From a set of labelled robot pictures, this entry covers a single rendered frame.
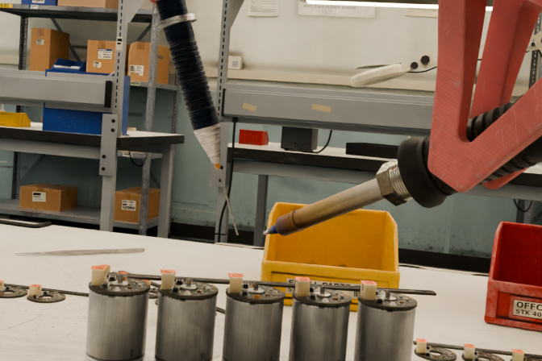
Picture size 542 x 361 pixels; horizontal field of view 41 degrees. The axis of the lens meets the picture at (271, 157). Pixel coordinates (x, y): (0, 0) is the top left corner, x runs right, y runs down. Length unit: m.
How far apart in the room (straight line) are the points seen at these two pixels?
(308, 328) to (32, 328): 0.21
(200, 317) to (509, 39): 0.16
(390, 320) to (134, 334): 0.10
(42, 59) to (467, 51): 4.79
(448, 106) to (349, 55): 4.48
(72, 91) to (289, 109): 0.85
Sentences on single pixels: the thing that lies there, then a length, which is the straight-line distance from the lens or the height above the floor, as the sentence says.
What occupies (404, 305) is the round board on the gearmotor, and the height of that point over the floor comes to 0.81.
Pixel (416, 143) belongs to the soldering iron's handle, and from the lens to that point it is 0.25.
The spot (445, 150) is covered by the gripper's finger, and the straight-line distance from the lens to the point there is 0.23.
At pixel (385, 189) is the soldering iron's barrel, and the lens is 0.25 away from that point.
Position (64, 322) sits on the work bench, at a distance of 0.47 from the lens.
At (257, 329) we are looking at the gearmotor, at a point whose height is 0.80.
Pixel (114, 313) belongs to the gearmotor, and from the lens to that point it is 0.30.
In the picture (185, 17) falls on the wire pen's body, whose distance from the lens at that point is 0.28.
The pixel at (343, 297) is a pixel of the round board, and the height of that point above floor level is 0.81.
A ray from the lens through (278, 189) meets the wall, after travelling 4.77.
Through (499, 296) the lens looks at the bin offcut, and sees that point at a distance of 0.54.
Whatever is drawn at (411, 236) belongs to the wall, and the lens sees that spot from 4.69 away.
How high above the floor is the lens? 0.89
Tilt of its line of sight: 4 degrees down
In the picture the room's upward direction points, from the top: 4 degrees clockwise
